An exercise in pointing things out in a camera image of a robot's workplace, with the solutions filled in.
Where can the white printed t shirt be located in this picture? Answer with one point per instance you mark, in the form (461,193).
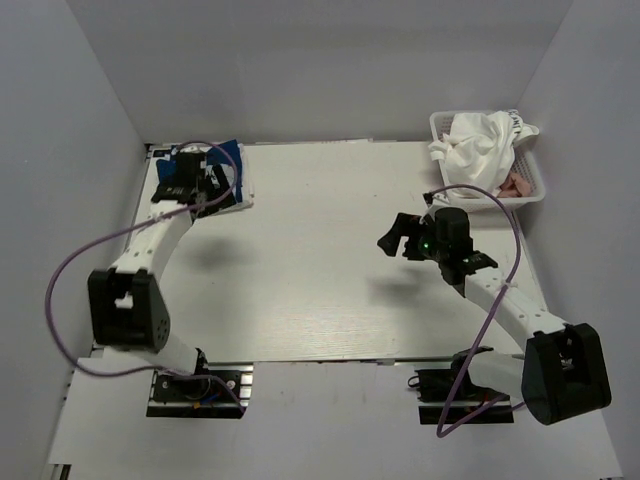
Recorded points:
(479,148)

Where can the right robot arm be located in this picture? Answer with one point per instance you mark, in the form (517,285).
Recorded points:
(561,371)

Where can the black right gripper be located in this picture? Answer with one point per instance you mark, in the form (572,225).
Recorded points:
(406,225)

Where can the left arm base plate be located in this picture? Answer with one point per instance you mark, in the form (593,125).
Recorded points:
(203,398)

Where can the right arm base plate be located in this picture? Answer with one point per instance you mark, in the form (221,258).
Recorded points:
(432,381)

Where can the white plastic basket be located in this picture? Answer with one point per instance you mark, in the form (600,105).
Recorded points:
(470,200)

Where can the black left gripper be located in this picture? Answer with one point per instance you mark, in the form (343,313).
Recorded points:
(221,183)

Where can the pink t shirt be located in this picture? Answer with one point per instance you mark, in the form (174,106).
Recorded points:
(514,186)

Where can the blue t shirt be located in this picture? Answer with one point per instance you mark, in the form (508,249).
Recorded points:
(193,147)

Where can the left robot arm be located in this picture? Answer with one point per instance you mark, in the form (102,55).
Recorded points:
(128,312)

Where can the folded white t shirt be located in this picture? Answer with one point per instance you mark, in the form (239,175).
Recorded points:
(220,172)

